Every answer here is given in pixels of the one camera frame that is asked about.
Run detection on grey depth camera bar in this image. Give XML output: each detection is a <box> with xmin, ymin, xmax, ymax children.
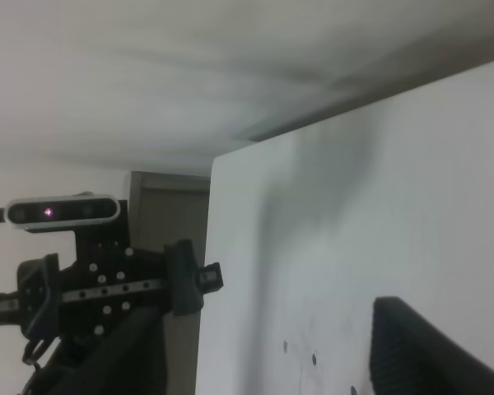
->
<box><xmin>3</xmin><ymin>194</ymin><xmax>121</xmax><ymax>230</ymax></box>

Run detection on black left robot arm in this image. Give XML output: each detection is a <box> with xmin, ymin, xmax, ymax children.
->
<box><xmin>0</xmin><ymin>225</ymin><xmax>223</xmax><ymax>394</ymax></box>

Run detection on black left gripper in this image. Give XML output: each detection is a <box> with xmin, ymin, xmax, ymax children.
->
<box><xmin>0</xmin><ymin>224</ymin><xmax>222</xmax><ymax>341</ymax></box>

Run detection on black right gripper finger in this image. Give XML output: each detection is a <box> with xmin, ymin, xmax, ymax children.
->
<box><xmin>369</xmin><ymin>297</ymin><xmax>494</xmax><ymax>394</ymax></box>

